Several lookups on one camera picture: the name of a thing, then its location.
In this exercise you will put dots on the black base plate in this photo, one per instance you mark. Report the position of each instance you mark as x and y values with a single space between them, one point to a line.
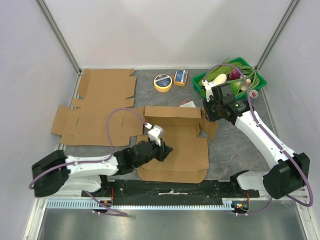
133 190

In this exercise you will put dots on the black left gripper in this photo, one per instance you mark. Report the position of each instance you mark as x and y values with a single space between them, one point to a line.
164 150

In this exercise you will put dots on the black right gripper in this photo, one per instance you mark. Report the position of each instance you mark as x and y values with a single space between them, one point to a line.
217 92

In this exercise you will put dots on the brown mushroom toy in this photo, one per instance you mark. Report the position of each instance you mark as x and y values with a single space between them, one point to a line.
244 86

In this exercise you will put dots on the flat cardboard sheet on left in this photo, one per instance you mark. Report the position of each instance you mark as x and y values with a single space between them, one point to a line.
104 112

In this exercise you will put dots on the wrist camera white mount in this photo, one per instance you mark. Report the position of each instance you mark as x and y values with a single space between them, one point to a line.
155 133
208 89

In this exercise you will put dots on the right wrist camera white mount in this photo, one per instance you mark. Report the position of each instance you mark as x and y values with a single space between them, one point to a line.
208 89

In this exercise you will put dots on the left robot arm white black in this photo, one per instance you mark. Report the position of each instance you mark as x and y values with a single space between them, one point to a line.
57 170

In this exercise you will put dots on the aluminium frame post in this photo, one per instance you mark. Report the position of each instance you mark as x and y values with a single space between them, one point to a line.
293 4
58 34

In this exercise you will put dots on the green leafy vegetable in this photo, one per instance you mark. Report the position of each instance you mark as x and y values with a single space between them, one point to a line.
222 70

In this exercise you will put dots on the yellow tape roll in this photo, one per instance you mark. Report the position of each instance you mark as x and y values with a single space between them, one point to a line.
162 83

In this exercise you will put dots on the brown cardboard box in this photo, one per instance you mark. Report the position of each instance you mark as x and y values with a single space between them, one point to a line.
188 132

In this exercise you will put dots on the green long beans bundle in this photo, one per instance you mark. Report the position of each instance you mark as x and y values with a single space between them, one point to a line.
249 73

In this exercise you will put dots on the green plastic tray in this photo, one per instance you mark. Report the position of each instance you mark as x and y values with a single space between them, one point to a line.
197 80

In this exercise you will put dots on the grey slotted cable duct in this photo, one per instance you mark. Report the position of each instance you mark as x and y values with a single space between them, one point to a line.
167 204

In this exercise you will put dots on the red packet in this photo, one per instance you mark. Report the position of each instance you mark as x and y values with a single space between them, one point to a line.
184 102

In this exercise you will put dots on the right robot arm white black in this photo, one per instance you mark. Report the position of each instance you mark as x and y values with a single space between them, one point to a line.
288 170

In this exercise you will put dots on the purple onion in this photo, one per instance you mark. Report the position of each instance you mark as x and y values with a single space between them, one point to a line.
234 75

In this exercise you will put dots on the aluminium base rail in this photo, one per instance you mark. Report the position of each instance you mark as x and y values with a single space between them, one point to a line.
60 197

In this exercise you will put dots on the yellow sponge block blue label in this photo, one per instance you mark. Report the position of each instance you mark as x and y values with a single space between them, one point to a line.
180 77

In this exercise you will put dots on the aluminium frame post right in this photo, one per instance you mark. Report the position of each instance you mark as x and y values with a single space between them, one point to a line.
293 4

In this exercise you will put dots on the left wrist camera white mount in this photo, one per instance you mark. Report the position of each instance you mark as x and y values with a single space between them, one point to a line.
155 133

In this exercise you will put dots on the aluminium frame post left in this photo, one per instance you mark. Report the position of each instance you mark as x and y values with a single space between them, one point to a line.
58 34

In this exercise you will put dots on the clear plastic bag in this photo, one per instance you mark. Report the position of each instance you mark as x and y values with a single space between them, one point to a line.
189 105

